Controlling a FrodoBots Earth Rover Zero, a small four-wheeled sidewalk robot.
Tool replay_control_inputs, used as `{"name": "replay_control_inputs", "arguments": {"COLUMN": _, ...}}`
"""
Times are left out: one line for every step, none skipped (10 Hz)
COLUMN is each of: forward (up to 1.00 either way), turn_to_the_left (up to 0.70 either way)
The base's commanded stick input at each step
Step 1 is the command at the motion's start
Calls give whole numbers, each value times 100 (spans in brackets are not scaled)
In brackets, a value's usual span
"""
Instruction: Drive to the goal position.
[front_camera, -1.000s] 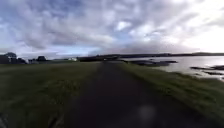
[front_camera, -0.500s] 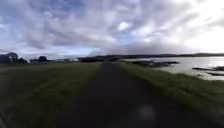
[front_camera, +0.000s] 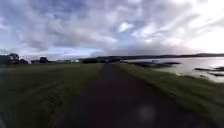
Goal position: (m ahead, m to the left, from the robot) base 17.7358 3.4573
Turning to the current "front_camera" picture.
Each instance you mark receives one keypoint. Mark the dark asphalt path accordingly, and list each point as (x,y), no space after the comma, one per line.
(113,100)

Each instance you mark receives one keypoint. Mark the distant dark hills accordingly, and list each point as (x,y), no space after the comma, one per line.
(160,56)

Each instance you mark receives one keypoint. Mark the distant buildings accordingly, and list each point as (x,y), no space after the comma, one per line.
(53,61)

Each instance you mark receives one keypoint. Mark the green grass field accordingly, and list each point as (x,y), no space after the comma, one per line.
(40,90)

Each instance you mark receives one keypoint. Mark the green grass verge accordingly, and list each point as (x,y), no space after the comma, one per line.
(186,88)

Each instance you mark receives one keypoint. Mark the grey water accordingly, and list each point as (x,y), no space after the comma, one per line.
(196,63)

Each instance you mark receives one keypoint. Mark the dark trees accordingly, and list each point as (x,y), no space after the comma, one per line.
(11,59)

